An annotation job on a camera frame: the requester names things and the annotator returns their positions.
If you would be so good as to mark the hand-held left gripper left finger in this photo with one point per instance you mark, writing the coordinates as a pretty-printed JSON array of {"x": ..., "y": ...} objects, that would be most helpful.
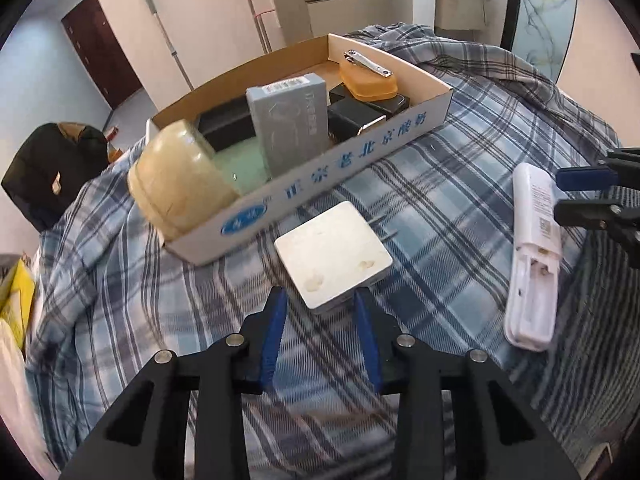
[{"x": 272, "y": 332}]

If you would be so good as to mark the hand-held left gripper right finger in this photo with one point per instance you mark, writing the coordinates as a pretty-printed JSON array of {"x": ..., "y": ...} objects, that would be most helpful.
[{"x": 367, "y": 342}]

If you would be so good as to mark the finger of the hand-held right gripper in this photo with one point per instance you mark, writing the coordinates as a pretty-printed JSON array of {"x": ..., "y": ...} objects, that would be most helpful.
[
  {"x": 585, "y": 178},
  {"x": 595, "y": 212}
]

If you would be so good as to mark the white square power adapter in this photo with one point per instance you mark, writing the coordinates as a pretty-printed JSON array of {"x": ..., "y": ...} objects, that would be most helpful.
[{"x": 330, "y": 255}]

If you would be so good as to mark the white remote control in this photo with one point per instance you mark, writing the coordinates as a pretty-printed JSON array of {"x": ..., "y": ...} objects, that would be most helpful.
[{"x": 530, "y": 285}]

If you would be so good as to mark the cardboard box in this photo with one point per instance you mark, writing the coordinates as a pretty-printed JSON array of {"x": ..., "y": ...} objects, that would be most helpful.
[{"x": 320, "y": 175}]

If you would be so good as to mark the beige tape roll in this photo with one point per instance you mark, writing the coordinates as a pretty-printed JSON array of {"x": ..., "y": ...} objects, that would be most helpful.
[{"x": 175, "y": 180}]

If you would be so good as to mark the black rounded device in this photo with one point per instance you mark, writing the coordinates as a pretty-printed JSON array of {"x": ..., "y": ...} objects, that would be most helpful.
[{"x": 392, "y": 104}]

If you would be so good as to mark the grey rectangular box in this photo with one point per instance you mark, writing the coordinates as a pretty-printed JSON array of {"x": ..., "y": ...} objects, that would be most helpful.
[{"x": 290, "y": 125}]

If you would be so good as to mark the black angular case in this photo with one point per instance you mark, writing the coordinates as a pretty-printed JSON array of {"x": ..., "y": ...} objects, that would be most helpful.
[{"x": 225, "y": 122}]

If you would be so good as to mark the orange plastic box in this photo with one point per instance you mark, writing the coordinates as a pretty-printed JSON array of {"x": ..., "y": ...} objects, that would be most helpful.
[{"x": 367, "y": 85}]

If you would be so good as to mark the metal nail clipper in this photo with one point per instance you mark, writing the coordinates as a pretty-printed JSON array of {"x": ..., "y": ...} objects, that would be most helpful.
[{"x": 367, "y": 62}]

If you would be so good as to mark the blue plaid cloth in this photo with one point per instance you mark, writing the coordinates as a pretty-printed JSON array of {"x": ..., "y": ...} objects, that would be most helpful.
[{"x": 450, "y": 260}]

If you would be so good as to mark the sliding glass door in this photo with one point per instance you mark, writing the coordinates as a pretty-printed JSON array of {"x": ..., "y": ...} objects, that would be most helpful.
[{"x": 542, "y": 15}]

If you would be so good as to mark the green cloth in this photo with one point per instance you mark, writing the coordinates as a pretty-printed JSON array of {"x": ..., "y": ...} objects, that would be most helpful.
[{"x": 245, "y": 165}]

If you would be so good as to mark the small black printed box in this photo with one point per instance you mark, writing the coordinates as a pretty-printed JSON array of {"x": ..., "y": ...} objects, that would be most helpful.
[{"x": 350, "y": 119}]

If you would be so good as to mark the yellow carton on floor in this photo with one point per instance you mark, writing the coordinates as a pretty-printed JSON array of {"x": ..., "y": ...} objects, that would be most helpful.
[{"x": 116, "y": 154}]

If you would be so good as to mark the red packet on floor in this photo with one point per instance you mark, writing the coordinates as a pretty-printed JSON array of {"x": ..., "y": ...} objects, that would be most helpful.
[{"x": 113, "y": 133}]

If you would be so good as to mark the yellow bag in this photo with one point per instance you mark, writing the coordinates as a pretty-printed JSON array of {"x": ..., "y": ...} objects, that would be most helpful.
[{"x": 17, "y": 300}]

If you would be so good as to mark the white plastic bag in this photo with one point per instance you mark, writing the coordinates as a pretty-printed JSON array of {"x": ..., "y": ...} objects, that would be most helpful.
[{"x": 20, "y": 400}]

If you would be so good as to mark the black jacket on chair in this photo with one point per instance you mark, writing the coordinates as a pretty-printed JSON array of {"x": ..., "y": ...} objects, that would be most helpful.
[{"x": 50, "y": 170}]

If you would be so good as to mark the pink broom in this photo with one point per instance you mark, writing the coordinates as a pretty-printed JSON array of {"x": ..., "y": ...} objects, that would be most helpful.
[{"x": 257, "y": 15}]

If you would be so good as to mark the dark wooden door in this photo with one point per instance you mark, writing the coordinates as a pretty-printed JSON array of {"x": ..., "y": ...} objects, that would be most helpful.
[{"x": 100, "y": 50}]

